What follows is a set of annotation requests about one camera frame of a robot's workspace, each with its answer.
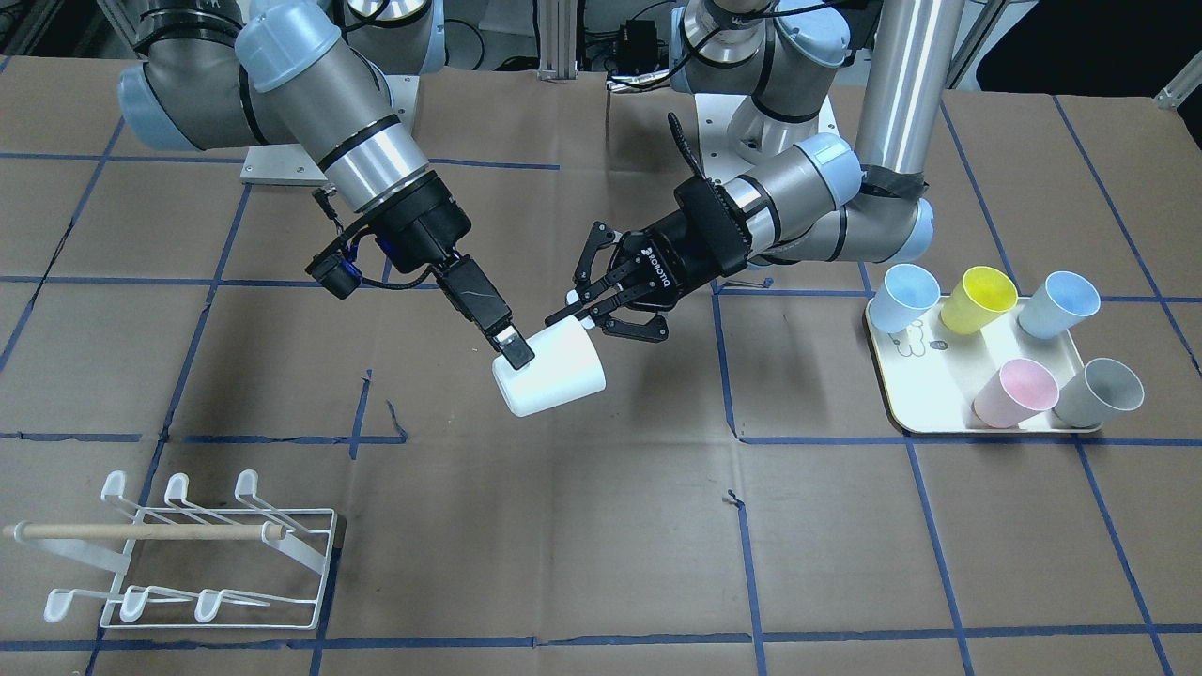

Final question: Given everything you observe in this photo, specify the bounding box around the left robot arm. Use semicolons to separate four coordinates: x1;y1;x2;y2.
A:
571;1;964;342

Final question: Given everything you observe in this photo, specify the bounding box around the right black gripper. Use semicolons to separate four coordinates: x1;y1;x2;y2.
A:
371;173;535;370

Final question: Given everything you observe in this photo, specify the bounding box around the cream rabbit print tray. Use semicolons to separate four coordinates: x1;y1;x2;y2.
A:
864;297;1085;435

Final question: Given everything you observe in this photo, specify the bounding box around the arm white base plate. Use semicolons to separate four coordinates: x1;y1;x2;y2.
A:
694;91;839;189

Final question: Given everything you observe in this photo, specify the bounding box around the yellow plastic cup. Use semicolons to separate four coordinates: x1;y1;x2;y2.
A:
940;266;1019;336

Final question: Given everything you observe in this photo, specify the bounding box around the grey plastic cup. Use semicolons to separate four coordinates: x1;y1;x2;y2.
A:
1053;358;1146;428

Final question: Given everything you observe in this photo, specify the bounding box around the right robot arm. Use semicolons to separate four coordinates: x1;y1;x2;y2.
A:
117;1;535;369

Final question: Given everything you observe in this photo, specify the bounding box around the pink plastic cup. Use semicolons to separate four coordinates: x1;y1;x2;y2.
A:
972;358;1060;429

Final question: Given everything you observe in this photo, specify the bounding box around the white plastic cup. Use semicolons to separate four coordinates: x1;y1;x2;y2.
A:
492;315;606;419

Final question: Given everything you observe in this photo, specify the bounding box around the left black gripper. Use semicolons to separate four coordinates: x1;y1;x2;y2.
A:
545;178;752;343

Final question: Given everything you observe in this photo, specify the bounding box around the light blue plastic cup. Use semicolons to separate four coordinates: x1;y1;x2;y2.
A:
867;263;944;334

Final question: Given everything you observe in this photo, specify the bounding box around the white wire cup rack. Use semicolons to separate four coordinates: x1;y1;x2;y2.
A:
4;469;340;631

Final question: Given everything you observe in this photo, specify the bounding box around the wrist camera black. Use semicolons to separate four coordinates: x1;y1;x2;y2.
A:
305;244;363;300

